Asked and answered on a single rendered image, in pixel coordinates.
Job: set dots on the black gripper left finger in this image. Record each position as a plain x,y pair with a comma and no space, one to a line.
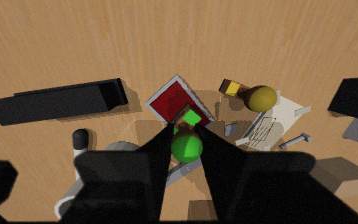
148,164

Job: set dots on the white inspection card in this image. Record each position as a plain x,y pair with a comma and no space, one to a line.
269,126

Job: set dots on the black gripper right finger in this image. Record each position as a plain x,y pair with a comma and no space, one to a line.
227,168

